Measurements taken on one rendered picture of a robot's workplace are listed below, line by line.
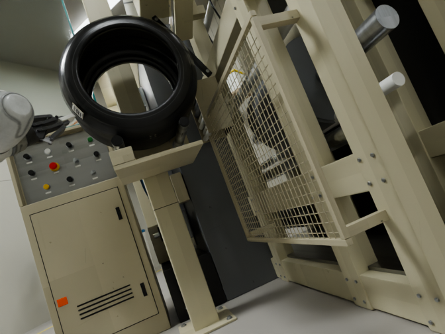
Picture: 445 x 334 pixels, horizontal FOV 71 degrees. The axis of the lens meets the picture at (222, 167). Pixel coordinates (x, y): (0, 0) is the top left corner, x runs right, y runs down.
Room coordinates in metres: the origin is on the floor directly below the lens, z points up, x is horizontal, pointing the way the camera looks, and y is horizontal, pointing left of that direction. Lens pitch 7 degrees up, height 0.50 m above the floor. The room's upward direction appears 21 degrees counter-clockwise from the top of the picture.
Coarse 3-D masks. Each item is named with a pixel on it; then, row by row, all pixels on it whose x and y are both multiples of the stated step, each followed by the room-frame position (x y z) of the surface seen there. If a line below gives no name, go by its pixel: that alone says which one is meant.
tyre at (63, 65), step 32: (96, 32) 1.19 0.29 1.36; (128, 32) 1.38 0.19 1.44; (160, 32) 1.26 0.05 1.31; (64, 64) 1.16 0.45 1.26; (96, 64) 1.44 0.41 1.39; (160, 64) 1.53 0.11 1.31; (192, 64) 1.31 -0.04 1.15; (64, 96) 1.18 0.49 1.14; (192, 96) 1.31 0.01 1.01; (96, 128) 1.20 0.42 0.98; (128, 128) 1.20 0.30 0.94; (160, 128) 1.26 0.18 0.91
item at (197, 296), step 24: (96, 0) 1.58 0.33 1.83; (120, 72) 1.57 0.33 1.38; (120, 96) 1.56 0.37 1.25; (168, 192) 1.58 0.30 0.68; (168, 216) 1.57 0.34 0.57; (168, 240) 1.56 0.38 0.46; (192, 264) 1.58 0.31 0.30; (192, 288) 1.57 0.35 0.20; (192, 312) 1.56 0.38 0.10; (216, 312) 1.59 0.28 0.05
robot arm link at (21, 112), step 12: (0, 96) 0.69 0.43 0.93; (12, 96) 0.70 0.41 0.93; (0, 108) 0.68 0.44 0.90; (12, 108) 0.70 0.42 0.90; (24, 108) 0.72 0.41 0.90; (0, 120) 0.69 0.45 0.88; (12, 120) 0.70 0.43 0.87; (24, 120) 0.72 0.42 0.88; (0, 132) 0.71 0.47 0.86; (12, 132) 0.73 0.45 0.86; (24, 132) 0.76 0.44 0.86; (0, 144) 0.75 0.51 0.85; (12, 144) 0.77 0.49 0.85
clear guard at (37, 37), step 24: (0, 0) 1.73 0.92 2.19; (24, 0) 1.76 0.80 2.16; (48, 0) 1.80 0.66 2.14; (0, 24) 1.72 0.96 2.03; (24, 24) 1.75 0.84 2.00; (48, 24) 1.79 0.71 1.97; (0, 48) 1.71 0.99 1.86; (24, 48) 1.74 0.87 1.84; (48, 48) 1.78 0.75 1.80; (0, 72) 1.70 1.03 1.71; (24, 72) 1.73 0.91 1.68; (48, 72) 1.77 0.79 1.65; (24, 96) 1.72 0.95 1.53; (48, 96) 1.76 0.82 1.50
